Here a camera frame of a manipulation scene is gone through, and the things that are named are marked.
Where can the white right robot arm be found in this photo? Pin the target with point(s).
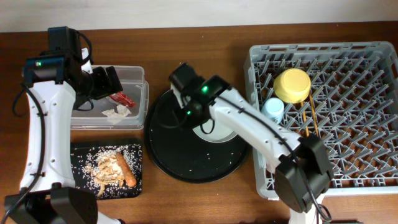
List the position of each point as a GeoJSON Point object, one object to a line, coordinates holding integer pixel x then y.
{"type": "Point", "coordinates": [300, 165]}

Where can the pasta and rice scraps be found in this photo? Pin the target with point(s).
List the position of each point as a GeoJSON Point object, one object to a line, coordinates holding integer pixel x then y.
{"type": "Point", "coordinates": [105, 171]}

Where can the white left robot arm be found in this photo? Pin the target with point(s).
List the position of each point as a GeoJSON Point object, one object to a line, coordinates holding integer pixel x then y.
{"type": "Point", "coordinates": [57, 82]}

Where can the black rectangular tray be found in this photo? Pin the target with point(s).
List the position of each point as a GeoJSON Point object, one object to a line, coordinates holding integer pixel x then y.
{"type": "Point", "coordinates": [81, 149]}

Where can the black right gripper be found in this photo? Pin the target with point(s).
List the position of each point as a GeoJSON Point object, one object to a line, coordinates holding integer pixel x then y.
{"type": "Point", "coordinates": [188, 119]}

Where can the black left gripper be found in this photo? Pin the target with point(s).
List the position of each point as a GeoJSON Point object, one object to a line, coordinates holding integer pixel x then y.
{"type": "Point", "coordinates": [106, 88]}

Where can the orange carrot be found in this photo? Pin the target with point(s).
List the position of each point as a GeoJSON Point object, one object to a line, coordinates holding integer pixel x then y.
{"type": "Point", "coordinates": [128, 174]}

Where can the clear plastic bin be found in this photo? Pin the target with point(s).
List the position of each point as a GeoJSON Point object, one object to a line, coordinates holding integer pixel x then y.
{"type": "Point", "coordinates": [134, 86]}

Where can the round black tray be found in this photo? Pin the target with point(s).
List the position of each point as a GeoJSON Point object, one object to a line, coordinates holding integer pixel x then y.
{"type": "Point", "coordinates": [182, 154]}

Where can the white tissue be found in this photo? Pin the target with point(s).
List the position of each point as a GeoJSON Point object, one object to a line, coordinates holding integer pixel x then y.
{"type": "Point", "coordinates": [121, 111]}

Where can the blue cup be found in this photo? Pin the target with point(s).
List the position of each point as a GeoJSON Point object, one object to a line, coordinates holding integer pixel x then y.
{"type": "Point", "coordinates": [273, 109]}

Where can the yellow bowl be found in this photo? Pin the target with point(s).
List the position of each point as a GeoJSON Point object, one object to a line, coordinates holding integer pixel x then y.
{"type": "Point", "coordinates": [292, 85]}

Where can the grey plate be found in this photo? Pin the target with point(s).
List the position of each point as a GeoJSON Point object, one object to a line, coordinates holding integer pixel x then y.
{"type": "Point", "coordinates": [214, 132]}

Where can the red snack wrapper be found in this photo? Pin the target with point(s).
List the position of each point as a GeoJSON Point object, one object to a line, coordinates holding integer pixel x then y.
{"type": "Point", "coordinates": [121, 98]}

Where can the wooden chopstick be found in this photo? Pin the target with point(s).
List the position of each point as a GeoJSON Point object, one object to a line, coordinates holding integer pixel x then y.
{"type": "Point", "coordinates": [314, 116]}
{"type": "Point", "coordinates": [304, 119]}

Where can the pink cup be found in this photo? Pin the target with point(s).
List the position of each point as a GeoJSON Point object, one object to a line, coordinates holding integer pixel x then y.
{"type": "Point", "coordinates": [270, 167]}

